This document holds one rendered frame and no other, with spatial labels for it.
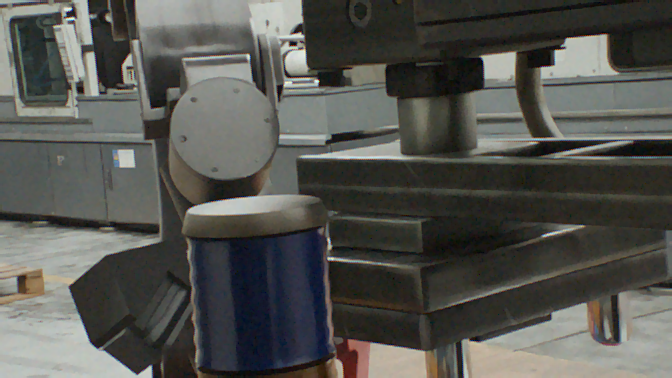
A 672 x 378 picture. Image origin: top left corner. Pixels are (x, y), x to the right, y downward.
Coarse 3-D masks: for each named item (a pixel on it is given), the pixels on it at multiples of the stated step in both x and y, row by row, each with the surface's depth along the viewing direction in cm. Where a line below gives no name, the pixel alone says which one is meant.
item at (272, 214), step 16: (192, 208) 35; (208, 208) 34; (224, 208) 34; (240, 208) 34; (256, 208) 34; (272, 208) 34; (288, 208) 34; (304, 208) 34; (320, 208) 34; (192, 224) 34; (208, 224) 34; (224, 224) 33; (240, 224) 33; (256, 224) 33; (272, 224) 33; (288, 224) 33; (304, 224) 34
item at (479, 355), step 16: (384, 352) 142; (400, 352) 142; (416, 352) 141; (480, 352) 139; (496, 352) 139; (512, 352) 139; (384, 368) 135; (400, 368) 135; (416, 368) 135; (480, 368) 133; (496, 368) 133; (512, 368) 132; (528, 368) 132; (544, 368) 132; (560, 368) 132; (576, 368) 131; (592, 368) 131
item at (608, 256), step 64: (448, 128) 61; (320, 192) 64; (384, 192) 61; (448, 192) 58; (512, 192) 55; (576, 192) 53; (640, 192) 51; (384, 256) 58; (448, 256) 57; (512, 256) 59; (576, 256) 62; (640, 256) 66; (384, 320) 57; (448, 320) 56; (512, 320) 59
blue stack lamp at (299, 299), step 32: (320, 224) 35; (192, 256) 34; (224, 256) 34; (256, 256) 33; (288, 256) 34; (320, 256) 34; (192, 288) 35; (224, 288) 34; (256, 288) 33; (288, 288) 34; (320, 288) 34; (224, 320) 34; (256, 320) 34; (288, 320) 34; (320, 320) 34; (224, 352) 34; (256, 352) 34; (288, 352) 34; (320, 352) 34
